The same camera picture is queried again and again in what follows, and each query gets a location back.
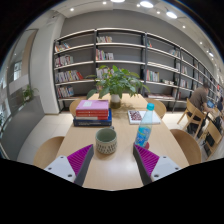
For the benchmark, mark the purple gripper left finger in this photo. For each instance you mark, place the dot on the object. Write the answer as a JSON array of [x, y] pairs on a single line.
[[73, 167]]

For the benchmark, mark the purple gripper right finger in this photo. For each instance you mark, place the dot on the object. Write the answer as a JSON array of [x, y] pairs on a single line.
[[151, 166]]

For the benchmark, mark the clear blue-capped water bottle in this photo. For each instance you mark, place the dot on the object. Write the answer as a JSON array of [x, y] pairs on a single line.
[[145, 127]]

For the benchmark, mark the round red coaster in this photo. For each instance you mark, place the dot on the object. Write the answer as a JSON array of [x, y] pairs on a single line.
[[147, 146]]

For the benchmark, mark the wooden chair near left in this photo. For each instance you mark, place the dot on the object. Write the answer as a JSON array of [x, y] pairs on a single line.
[[47, 152]]

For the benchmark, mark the patterned ceramic mug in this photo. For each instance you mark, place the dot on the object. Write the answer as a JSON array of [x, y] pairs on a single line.
[[106, 141]]

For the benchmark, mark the dark blue bottom book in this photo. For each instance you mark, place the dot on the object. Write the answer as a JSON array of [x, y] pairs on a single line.
[[93, 123]]

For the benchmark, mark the open white magazine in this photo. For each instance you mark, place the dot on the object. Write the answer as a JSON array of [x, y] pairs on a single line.
[[135, 117]]

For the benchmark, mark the wooden chair near right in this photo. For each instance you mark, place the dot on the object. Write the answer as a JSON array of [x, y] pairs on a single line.
[[188, 145]]

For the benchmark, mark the red middle book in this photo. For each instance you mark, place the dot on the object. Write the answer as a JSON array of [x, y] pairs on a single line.
[[98, 114]]

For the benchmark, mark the wooden chair far right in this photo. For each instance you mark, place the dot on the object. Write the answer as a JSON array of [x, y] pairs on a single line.
[[159, 107]]

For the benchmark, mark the pink top book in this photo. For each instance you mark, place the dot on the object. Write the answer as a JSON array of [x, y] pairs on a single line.
[[93, 105]]

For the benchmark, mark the wooden chair far left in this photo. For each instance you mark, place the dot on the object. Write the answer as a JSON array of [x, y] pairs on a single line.
[[73, 106]]

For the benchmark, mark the wooden slatted chair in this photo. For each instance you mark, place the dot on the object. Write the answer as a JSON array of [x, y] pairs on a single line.
[[194, 116], [212, 136]]

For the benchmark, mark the wooden slatted chair front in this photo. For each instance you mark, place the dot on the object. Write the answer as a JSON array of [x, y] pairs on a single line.
[[212, 136]]

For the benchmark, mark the green potted plant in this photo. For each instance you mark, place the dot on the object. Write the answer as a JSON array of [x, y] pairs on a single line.
[[116, 81]]

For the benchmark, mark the seated person brown shirt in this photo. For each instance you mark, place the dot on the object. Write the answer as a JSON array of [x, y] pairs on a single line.
[[199, 98]]

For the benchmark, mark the small potted plant left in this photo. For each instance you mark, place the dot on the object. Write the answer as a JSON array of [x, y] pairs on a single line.
[[28, 93]]

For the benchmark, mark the large grey bookshelf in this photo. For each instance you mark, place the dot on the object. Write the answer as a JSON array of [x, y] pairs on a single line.
[[170, 72]]

